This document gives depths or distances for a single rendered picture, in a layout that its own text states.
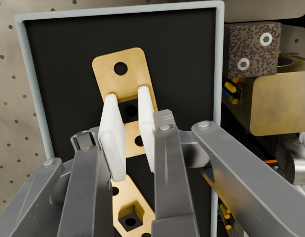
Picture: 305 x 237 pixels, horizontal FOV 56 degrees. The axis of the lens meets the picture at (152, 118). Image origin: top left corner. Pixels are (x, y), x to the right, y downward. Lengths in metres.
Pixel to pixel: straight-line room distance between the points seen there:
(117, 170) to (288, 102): 0.24
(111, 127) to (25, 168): 0.69
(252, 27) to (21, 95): 0.58
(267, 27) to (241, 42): 0.03
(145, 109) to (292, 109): 0.22
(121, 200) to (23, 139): 0.56
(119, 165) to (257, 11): 0.21
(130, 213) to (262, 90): 0.19
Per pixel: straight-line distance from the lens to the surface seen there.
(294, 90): 0.35
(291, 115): 0.36
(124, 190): 0.25
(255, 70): 0.30
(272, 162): 0.49
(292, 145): 0.40
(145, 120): 0.15
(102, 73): 0.21
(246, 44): 0.29
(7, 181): 0.87
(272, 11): 0.32
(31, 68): 0.22
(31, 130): 0.77
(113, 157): 0.15
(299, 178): 0.37
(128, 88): 0.21
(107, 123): 0.16
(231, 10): 0.30
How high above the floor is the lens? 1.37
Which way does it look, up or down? 67 degrees down
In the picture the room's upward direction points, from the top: 169 degrees clockwise
